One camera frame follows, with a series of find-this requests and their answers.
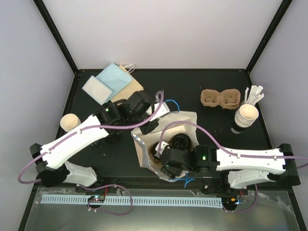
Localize blue slotted cable duct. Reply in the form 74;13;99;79
40;194;223;208

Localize purple cable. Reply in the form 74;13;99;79
155;121;308;170
17;90;166;185

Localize circuit board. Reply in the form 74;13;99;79
88;195;105;203
221;197;247;205

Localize brown kraft paper bag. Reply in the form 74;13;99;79
111;64;144;102

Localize light blue paper bag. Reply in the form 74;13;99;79
96;62;132;100

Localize left circuit board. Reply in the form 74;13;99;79
88;195;105;203

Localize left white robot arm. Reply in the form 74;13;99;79
30;90;164;192

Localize white napkin pack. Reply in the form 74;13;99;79
82;76;113;105

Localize brown pulp cup carrier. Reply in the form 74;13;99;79
200;89;241;110

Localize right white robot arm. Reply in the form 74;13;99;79
155;142;301;194

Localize paper cup stack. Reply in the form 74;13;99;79
60;114;81;132
231;104;259;134

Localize right circuit board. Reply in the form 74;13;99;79
221;197;247;205

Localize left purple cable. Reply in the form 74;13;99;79
17;90;166;185

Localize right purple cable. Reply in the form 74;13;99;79
155;121;308;170

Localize glass of wrapped straws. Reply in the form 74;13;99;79
243;85;264;106

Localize checkered pastry paper bag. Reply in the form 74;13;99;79
131;100;199;182

